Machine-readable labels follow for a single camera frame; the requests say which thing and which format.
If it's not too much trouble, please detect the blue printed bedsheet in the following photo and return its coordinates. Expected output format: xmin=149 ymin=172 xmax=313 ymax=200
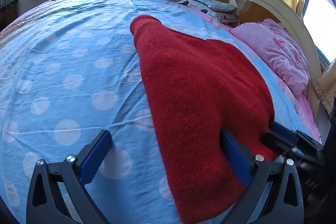
xmin=0 ymin=0 xmax=322 ymax=224

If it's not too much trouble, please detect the grey patterned pillow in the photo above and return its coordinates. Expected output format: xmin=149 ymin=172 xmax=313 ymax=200
xmin=177 ymin=0 xmax=240 ymax=28

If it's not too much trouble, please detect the pink pillow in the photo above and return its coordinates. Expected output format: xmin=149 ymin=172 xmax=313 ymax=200
xmin=230 ymin=18 xmax=310 ymax=98

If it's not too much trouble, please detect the red knit sweater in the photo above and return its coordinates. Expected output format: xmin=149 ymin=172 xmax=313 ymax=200
xmin=130 ymin=14 xmax=282 ymax=224

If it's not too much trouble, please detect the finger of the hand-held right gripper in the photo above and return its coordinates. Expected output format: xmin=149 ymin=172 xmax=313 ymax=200
xmin=262 ymin=132 xmax=300 ymax=159
xmin=269 ymin=121 xmax=319 ymax=147

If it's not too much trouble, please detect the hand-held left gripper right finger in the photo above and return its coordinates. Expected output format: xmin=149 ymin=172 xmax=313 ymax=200
xmin=220 ymin=130 xmax=305 ymax=224

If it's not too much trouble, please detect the dark bedside table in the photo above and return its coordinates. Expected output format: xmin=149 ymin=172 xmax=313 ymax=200
xmin=0 ymin=0 xmax=20 ymax=28

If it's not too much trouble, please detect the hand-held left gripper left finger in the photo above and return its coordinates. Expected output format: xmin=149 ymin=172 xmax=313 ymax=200
xmin=26 ymin=130 xmax=113 ymax=224

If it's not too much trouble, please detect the large side window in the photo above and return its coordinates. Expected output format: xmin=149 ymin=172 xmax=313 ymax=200
xmin=302 ymin=0 xmax=336 ymax=64

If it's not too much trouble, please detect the cream wooden headboard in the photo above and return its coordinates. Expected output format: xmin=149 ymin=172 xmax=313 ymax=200
xmin=198 ymin=0 xmax=322 ymax=119

